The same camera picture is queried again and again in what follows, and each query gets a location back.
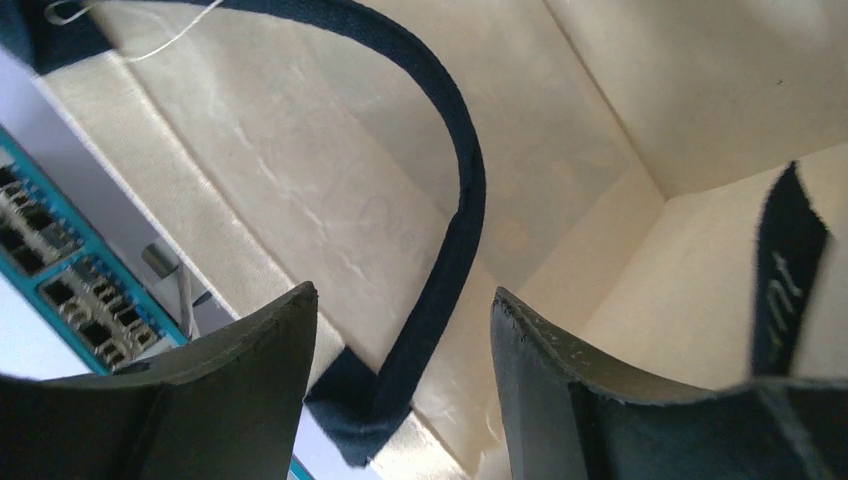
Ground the metal monitor stand base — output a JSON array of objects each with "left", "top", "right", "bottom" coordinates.
[{"left": 141, "top": 238, "right": 201, "bottom": 340}]

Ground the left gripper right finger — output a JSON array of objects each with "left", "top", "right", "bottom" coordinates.
[{"left": 491, "top": 288, "right": 847, "bottom": 479}]

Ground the network switch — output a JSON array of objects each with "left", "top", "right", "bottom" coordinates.
[{"left": 0, "top": 125, "right": 313, "bottom": 480}]

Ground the beige canvas tote bag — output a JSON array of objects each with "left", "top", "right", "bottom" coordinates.
[{"left": 1, "top": 1, "right": 847, "bottom": 479}]

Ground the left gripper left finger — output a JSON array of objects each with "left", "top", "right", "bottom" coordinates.
[{"left": 1, "top": 282, "right": 318, "bottom": 479}]

